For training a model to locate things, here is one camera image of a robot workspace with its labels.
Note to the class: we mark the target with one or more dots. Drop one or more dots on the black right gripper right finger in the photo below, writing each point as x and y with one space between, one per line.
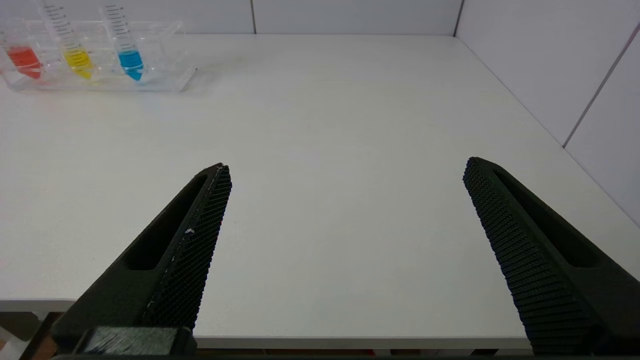
545 280

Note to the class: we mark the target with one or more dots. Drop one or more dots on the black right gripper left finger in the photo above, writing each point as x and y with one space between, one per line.
165 280

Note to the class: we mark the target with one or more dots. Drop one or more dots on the test tube with red pigment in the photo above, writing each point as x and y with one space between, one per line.
24 60

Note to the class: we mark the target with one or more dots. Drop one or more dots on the clear plastic test tube rack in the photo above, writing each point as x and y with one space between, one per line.
160 70

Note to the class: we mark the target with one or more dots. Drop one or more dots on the test tube with blue pigment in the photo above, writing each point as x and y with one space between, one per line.
130 60

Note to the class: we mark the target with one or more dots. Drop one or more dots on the test tube with yellow pigment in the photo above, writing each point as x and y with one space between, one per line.
75 55

